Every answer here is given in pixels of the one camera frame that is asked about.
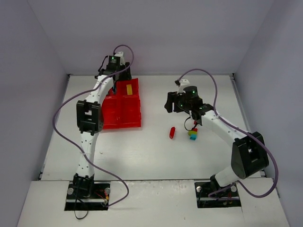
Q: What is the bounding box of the red four-compartment bin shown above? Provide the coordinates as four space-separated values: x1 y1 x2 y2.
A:
102 78 142 130

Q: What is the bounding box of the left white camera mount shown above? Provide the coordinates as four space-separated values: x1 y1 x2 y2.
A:
114 52 125 66

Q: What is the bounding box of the green red blue lego cluster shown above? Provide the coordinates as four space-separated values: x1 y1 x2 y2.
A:
187 128 198 140

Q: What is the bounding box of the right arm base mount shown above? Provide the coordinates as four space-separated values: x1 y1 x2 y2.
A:
194 182 241 209

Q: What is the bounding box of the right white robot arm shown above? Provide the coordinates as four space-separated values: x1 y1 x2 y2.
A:
164 86 269 191

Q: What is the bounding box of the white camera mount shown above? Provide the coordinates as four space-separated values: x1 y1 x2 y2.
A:
175 79 190 93
114 52 125 66

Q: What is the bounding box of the yellow long lego brick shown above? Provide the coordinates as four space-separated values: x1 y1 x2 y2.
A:
126 84 133 96

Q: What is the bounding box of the red curved lego brick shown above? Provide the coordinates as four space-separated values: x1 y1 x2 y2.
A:
169 127 176 140

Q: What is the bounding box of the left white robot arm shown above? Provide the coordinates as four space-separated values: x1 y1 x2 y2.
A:
73 52 129 187

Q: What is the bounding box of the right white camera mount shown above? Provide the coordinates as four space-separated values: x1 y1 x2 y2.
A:
175 79 190 93

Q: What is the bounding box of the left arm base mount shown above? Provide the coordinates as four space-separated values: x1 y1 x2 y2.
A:
64 182 111 211

